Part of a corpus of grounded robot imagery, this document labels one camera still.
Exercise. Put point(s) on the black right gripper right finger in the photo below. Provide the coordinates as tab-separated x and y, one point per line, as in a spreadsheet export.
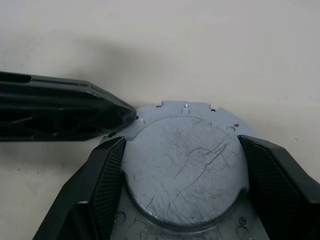
287	187

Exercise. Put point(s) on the silver motor cover circuit board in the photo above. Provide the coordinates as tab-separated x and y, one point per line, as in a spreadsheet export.
180	162

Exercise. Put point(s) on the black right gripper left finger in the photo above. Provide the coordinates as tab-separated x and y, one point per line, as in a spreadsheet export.
85	195

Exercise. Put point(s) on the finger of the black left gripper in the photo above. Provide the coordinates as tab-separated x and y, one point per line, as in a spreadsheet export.
50	125
62	97

